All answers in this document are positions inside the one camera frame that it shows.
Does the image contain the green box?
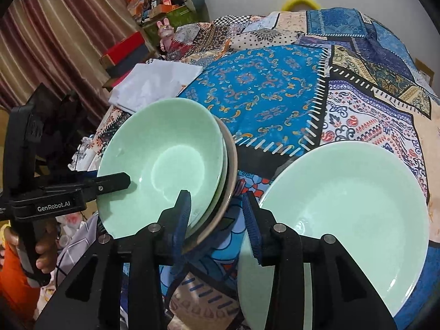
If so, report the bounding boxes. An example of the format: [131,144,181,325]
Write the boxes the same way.
[142,5,194,42]

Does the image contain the white folded cloth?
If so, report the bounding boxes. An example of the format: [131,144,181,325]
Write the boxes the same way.
[108,59,204,114]

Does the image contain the pink bowl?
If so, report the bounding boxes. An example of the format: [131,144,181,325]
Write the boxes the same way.
[184,117,239,254]

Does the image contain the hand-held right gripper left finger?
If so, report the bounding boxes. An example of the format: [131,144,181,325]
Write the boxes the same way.
[34,189,192,330]

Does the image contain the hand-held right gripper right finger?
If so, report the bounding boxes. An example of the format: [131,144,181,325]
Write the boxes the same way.
[242,191,398,330]

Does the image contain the person's left hand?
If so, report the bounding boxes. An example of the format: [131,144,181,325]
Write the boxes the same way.
[34,221,58,273]

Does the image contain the cardboard box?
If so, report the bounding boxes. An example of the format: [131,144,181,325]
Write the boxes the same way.
[414,58,435,87]

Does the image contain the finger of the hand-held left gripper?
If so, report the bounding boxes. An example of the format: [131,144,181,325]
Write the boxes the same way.
[34,172,131,203]
[51,173,100,183]

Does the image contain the striped brown curtain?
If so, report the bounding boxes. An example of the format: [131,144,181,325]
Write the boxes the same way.
[0,0,145,111]

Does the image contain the pink rabbit toy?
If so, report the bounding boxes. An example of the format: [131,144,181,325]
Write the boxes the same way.
[156,17,174,51]

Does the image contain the person's left forearm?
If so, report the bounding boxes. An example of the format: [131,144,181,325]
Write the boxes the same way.
[0,229,40,318]

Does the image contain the green bowl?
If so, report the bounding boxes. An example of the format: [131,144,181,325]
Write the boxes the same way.
[97,98,227,240]

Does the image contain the green plate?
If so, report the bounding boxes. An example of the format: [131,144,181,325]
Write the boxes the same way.
[237,141,430,330]

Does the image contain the red box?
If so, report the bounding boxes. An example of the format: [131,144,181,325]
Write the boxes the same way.
[100,31,147,67]

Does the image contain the pile of assorted boxes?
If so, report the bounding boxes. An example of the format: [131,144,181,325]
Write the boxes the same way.
[127,0,188,25]

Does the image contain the patchwork patterned blanket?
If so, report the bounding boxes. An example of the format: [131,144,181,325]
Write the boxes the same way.
[34,7,440,330]

